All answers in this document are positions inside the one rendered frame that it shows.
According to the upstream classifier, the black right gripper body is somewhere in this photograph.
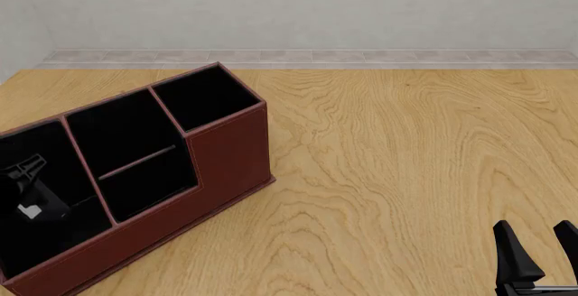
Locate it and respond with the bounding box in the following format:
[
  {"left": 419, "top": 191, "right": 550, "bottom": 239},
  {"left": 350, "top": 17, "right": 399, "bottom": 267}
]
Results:
[{"left": 494, "top": 277, "right": 578, "bottom": 296}]

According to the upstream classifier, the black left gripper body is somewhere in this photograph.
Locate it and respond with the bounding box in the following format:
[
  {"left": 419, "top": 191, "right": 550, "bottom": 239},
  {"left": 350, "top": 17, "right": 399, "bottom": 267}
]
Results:
[{"left": 0, "top": 153, "right": 49, "bottom": 185}]

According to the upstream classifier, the red-brown desk caddy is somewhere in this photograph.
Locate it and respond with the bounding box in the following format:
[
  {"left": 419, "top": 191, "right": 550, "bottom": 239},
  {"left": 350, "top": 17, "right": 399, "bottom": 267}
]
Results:
[{"left": 0, "top": 60, "right": 277, "bottom": 296}]

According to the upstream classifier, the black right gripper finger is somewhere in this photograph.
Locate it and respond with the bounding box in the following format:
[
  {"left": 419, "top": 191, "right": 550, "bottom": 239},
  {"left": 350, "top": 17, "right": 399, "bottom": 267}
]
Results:
[
  {"left": 492, "top": 219, "right": 546, "bottom": 289},
  {"left": 553, "top": 219, "right": 578, "bottom": 279}
]

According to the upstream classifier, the small pale flat plate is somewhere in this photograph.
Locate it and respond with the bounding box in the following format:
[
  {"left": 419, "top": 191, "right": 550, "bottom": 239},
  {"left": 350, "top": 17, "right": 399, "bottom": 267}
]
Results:
[{"left": 16, "top": 203, "right": 43, "bottom": 222}]

